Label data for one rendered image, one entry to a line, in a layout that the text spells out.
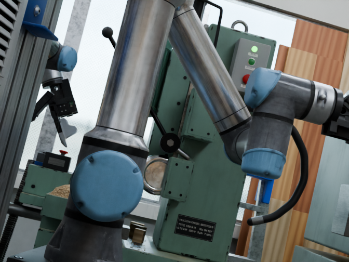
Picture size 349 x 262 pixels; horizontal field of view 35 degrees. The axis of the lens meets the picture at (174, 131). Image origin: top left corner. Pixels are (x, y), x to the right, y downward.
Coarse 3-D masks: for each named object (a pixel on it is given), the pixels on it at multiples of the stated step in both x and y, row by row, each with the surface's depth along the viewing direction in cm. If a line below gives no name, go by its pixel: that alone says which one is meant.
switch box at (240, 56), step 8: (240, 40) 169; (248, 40) 170; (240, 48) 169; (248, 48) 169; (264, 48) 170; (240, 56) 169; (248, 56) 169; (264, 56) 170; (232, 64) 171; (240, 64) 169; (248, 64) 169; (256, 64) 169; (264, 64) 170; (232, 72) 169; (240, 72) 169; (248, 72) 169; (232, 80) 168; (240, 80) 168; (240, 88) 168
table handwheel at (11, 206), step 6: (12, 204) 175; (18, 204) 176; (12, 210) 174; (18, 210) 174; (24, 210) 174; (30, 210) 175; (36, 210) 175; (24, 216) 175; (30, 216) 175; (36, 216) 175
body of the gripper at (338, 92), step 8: (336, 88) 103; (336, 96) 101; (336, 104) 101; (344, 104) 103; (336, 112) 101; (344, 112) 103; (328, 120) 102; (336, 120) 102; (344, 120) 102; (328, 128) 102; (336, 128) 102; (344, 128) 104; (336, 136) 105; (344, 136) 103
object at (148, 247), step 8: (40, 232) 155; (48, 232) 155; (40, 240) 155; (48, 240) 155; (128, 240) 174; (144, 240) 185; (152, 240) 191; (128, 248) 158; (136, 248) 161; (144, 248) 165; (152, 248) 169; (128, 256) 157; (136, 256) 157; (144, 256) 157; (152, 256) 158; (160, 256) 158; (168, 256) 161; (176, 256) 165; (184, 256) 169
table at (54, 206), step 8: (24, 200) 171; (32, 200) 171; (40, 200) 172; (48, 200) 151; (56, 200) 152; (64, 200) 152; (48, 208) 151; (56, 208) 151; (64, 208) 152; (48, 216) 151; (56, 216) 151
